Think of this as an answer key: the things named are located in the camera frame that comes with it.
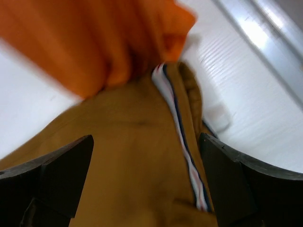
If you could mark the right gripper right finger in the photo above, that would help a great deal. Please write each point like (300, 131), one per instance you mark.
(247, 192)

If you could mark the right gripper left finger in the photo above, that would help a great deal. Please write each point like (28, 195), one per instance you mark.
(46, 191)

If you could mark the brown trousers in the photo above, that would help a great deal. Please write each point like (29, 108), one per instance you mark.
(138, 175)

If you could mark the orange garment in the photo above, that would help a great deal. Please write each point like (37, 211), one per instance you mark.
(88, 45)

